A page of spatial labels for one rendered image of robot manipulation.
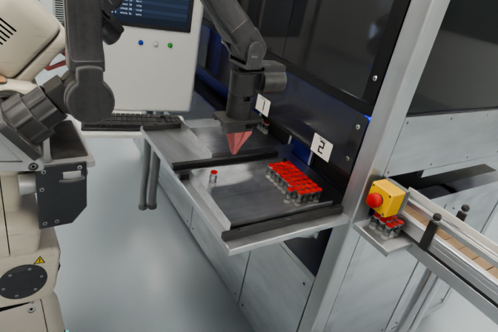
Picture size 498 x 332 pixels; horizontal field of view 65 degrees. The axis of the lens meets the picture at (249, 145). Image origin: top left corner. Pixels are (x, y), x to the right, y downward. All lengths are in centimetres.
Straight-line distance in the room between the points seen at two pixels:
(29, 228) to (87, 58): 46
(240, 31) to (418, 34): 43
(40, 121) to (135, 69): 105
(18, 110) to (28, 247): 42
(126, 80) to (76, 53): 105
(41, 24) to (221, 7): 33
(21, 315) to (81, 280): 52
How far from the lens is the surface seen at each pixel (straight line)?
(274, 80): 87
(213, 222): 102
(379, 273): 154
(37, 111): 72
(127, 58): 172
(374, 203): 106
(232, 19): 78
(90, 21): 70
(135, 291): 204
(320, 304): 140
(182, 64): 176
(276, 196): 118
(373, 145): 108
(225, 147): 140
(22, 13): 82
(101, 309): 198
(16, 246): 104
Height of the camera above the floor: 151
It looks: 26 degrees down
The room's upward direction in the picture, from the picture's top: 11 degrees clockwise
